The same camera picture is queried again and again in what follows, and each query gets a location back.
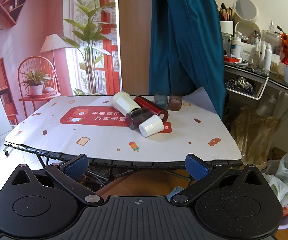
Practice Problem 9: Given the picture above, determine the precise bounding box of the white spray bottle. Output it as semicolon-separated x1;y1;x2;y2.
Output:
264;43;273;70

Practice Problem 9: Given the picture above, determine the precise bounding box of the teal curtain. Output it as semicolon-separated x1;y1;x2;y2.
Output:
148;0;227;121

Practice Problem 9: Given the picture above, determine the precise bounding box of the grey desk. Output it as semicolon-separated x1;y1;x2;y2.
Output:
224;62;288;157

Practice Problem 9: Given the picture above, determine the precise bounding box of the pink room wall poster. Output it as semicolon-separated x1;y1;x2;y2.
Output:
0;0;121;126

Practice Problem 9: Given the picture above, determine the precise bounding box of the white pump bottle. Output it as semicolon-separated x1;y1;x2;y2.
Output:
231;31;242;58

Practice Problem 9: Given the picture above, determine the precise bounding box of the large white cup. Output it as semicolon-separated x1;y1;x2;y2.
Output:
113;92;142;116

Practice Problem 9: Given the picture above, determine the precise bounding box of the white printed table mat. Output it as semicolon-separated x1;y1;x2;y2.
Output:
4;87;242;162

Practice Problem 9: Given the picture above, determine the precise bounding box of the red transparent cup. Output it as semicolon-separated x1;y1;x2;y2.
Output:
133;96;169;122

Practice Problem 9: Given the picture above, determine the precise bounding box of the dark smoke transparent cup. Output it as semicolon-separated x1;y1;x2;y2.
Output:
125;107;157;131

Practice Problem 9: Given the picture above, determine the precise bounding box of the clear dome container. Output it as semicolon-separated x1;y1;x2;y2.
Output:
261;29;282;55

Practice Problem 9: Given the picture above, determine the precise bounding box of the white brush holder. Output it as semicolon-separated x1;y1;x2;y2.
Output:
220;20;234;35

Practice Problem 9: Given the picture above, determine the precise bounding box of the white round vanity mirror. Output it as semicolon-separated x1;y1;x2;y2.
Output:
233;0;263;46

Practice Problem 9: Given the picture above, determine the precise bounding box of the brown transparent cup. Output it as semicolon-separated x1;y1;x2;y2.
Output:
169;91;183;111

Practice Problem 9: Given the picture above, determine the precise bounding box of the white under-desk wire basket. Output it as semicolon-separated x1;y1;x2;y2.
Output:
224;66;270;101

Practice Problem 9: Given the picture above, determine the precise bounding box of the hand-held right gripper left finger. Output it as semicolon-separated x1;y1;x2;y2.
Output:
9;154;104;205

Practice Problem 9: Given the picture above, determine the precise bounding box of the bunch of makeup brushes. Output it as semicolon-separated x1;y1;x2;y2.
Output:
218;2;236;22

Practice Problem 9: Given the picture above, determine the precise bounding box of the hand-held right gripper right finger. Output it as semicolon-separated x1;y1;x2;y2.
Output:
169;153;265;204

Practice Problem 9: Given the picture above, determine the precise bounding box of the small white cup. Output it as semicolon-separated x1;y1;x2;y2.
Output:
139;114;165;138

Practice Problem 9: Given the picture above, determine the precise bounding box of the wooden cabinet panel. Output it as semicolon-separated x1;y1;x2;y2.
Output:
118;0;155;96

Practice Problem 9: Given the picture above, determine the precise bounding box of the yellow plastic bag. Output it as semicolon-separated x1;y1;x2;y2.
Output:
230;104;280;171

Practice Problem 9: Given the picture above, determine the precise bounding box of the blue cloth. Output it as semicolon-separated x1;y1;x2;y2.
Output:
166;185;185;199

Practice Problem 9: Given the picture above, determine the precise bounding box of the grey transparent cup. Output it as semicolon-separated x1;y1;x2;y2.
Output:
154;92;170;111

